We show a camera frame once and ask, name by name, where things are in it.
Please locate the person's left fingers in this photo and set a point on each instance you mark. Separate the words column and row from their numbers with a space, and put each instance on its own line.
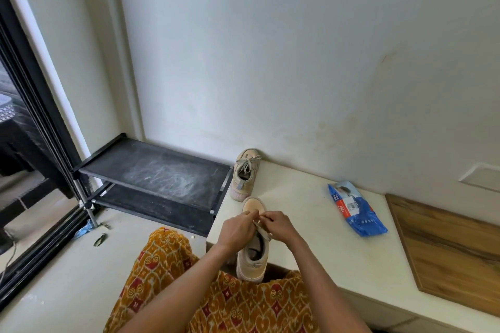
column 250, row 218

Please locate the black shoe rack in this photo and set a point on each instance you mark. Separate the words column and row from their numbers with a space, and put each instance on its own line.
column 156, row 176

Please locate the green leaf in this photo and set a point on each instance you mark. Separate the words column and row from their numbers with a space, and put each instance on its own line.
column 100, row 240

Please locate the orange patterned garment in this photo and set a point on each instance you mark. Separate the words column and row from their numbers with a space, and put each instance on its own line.
column 218, row 301

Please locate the white wall plate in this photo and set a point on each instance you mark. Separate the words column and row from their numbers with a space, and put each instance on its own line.
column 482, row 178

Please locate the blue cloth scrap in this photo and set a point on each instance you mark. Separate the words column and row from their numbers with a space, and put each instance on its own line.
column 84, row 232

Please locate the black outdoor table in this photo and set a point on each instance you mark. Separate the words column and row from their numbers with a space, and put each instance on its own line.
column 17, row 149

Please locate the person's right fingers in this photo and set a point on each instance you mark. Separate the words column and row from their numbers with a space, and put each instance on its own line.
column 270, row 219

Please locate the person's right hand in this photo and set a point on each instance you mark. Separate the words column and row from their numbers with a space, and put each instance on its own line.
column 282, row 229

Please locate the blue wipes packet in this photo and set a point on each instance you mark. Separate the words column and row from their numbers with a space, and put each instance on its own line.
column 357, row 210

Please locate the beige lace-up shoe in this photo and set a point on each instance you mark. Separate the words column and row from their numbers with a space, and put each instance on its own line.
column 243, row 182
column 253, row 258

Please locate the brown wooden board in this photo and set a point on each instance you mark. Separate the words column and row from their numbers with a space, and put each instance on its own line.
column 453, row 247

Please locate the person's left hand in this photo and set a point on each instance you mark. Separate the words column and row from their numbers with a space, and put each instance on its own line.
column 234, row 233

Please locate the person's left forearm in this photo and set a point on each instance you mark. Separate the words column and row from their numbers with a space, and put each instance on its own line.
column 175, row 289

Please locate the person's right forearm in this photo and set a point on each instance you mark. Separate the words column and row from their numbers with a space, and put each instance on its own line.
column 326, row 286

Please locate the black sliding door frame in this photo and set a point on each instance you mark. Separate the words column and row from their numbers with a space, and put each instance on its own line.
column 43, row 137

